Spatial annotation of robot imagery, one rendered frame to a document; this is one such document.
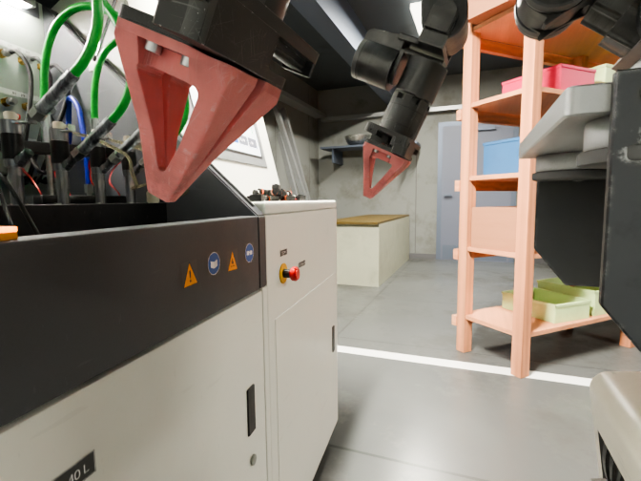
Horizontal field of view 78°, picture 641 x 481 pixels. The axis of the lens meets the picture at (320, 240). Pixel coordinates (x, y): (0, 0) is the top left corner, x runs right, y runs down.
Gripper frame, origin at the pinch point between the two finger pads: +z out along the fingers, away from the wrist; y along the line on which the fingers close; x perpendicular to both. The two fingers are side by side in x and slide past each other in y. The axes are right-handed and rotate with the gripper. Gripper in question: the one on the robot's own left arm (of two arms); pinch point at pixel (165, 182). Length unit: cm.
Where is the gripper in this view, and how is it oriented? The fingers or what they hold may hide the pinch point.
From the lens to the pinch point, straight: 22.0
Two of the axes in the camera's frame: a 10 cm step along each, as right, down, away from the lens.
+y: -3.6, 1.1, -9.3
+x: 8.5, 4.5, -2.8
